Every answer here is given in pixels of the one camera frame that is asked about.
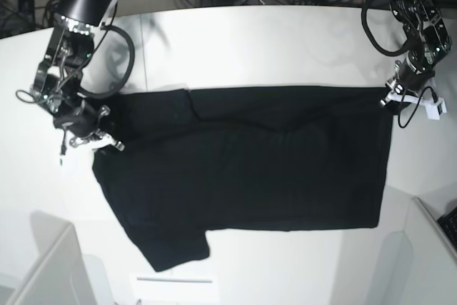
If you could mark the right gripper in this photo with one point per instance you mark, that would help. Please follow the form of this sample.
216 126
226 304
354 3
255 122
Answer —
88 122

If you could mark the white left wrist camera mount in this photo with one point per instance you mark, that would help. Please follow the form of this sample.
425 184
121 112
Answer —
428 98

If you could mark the white table cable slot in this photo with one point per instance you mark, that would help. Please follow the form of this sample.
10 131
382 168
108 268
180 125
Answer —
175 289

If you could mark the black T-shirt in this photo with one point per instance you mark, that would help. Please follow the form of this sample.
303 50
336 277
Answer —
282 158

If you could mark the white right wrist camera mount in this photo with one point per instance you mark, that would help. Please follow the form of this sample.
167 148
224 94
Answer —
92 142

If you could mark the black keyboard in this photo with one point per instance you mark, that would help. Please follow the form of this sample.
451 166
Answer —
448 224

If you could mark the grey partition panel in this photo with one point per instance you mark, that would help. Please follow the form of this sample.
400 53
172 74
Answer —
61 273

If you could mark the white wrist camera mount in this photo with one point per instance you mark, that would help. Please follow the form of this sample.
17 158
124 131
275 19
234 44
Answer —
428 98
92 142

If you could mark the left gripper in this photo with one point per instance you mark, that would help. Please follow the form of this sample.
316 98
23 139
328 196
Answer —
409 79

